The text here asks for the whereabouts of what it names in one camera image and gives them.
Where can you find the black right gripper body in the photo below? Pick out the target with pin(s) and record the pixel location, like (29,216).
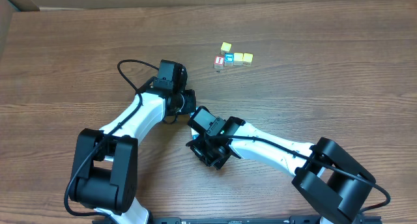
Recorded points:
(202,151)

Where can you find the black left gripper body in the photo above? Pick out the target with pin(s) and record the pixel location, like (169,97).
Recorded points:
(189,102)

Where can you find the blue P wooden block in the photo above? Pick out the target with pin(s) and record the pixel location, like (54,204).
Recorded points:
(195,134)

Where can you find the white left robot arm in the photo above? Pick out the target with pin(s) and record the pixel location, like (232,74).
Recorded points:
(104,174)

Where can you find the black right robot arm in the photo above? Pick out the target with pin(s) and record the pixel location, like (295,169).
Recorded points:
(329,178)

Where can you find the red I wooden block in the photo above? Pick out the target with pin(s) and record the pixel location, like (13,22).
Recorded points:
(219,62)

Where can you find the blue letter wooden block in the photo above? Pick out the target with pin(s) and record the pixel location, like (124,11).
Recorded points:
(229,59)

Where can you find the yellow back wooden block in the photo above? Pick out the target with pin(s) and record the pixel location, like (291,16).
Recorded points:
(225,48)

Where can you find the yellow top middle block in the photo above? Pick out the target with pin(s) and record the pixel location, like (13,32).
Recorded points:
(238,59)

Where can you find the yellow pineapple wooden block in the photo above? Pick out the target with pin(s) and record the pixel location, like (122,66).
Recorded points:
(247,59)

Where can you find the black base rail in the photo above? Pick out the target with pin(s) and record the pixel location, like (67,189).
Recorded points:
(289,220)

